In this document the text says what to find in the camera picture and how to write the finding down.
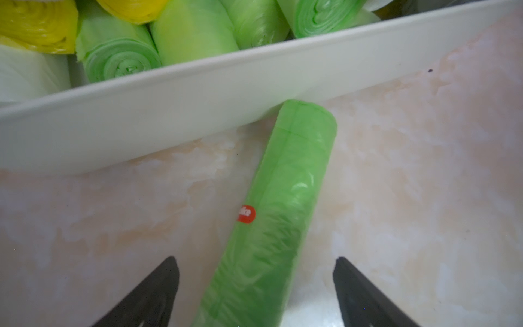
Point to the white roll blue cap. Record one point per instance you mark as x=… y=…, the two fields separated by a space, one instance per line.
x=27 y=75

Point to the white plastic storage box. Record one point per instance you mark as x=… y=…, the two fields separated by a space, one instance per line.
x=98 y=125

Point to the light green roll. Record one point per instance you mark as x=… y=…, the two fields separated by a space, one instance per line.
x=256 y=22

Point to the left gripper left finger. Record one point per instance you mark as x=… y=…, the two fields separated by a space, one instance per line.
x=150 y=303

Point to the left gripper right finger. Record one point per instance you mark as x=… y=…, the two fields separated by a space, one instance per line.
x=362 y=303

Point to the dark green roll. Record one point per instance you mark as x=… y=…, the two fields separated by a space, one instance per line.
x=111 y=48

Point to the yellow roll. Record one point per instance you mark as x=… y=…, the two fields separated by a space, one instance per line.
x=44 y=27
x=137 y=12

